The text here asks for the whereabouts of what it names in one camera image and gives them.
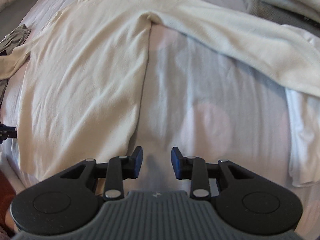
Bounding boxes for pink dotted bed sheet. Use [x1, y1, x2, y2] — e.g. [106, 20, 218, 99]
[0, 0, 320, 235]

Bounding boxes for white fluffy garment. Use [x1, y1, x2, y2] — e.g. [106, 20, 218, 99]
[247, 0, 320, 188]

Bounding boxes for cream knit sweater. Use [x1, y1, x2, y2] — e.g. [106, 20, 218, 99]
[1, 0, 319, 180]

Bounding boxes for olive grey garment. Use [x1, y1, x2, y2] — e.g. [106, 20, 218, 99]
[1, 24, 31, 103]

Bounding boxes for red knit sleeve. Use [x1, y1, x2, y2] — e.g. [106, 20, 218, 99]
[0, 172, 16, 231]

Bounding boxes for grey ribbed garment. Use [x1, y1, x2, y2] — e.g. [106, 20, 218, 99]
[244, 0, 319, 31]

